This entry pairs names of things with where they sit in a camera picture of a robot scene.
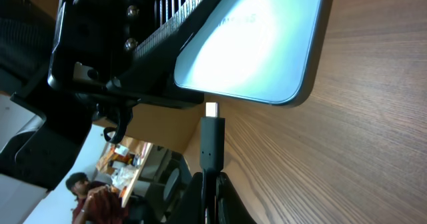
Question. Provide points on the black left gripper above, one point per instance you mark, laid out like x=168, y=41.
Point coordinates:
x=91, y=55

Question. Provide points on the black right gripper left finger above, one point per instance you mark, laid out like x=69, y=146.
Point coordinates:
x=189, y=209

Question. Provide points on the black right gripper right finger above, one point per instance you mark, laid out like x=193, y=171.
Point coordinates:
x=231, y=209

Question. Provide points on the light blue smartphone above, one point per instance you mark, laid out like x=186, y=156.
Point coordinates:
x=265, y=51

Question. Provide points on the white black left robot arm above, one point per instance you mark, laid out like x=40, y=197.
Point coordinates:
x=45, y=157

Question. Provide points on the cluttered background desk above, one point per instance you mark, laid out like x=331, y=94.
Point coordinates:
x=124, y=163

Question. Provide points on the person in red shirt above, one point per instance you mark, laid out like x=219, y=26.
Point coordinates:
x=96, y=201

